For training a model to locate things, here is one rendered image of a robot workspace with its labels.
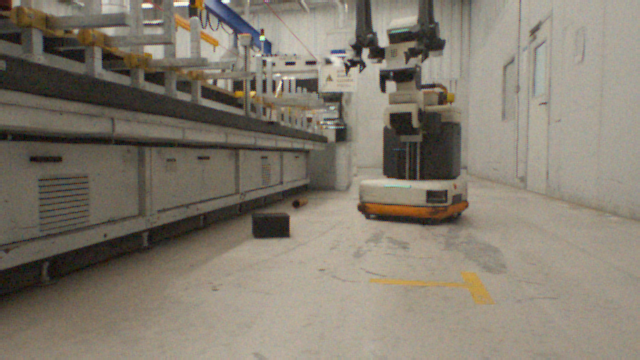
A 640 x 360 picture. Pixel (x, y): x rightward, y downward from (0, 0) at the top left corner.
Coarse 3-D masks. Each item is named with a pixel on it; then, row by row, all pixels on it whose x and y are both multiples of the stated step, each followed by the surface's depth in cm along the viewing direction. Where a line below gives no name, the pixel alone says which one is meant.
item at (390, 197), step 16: (368, 192) 319; (384, 192) 313; (400, 192) 307; (416, 192) 301; (432, 192) 297; (448, 192) 302; (464, 192) 335; (368, 208) 319; (384, 208) 313; (400, 208) 307; (416, 208) 301; (432, 208) 295; (448, 208) 302; (464, 208) 335
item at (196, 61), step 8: (104, 64) 178; (112, 64) 178; (120, 64) 177; (152, 64) 175; (160, 64) 174; (168, 64) 174; (176, 64) 173; (184, 64) 172; (192, 64) 172; (200, 64) 171; (208, 64) 174
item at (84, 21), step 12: (120, 12) 122; (0, 24) 129; (12, 24) 128; (48, 24) 126; (60, 24) 125; (72, 24) 125; (84, 24) 124; (96, 24) 123; (108, 24) 123; (120, 24) 123
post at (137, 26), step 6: (132, 0) 170; (138, 0) 170; (132, 6) 170; (138, 6) 171; (132, 12) 171; (138, 12) 171; (132, 18) 171; (138, 18) 171; (132, 24) 171; (138, 24) 171; (132, 30) 171; (138, 30) 171; (132, 48) 171; (138, 48) 171; (132, 72) 172; (138, 72) 171; (132, 78) 172; (138, 78) 172; (144, 78) 175
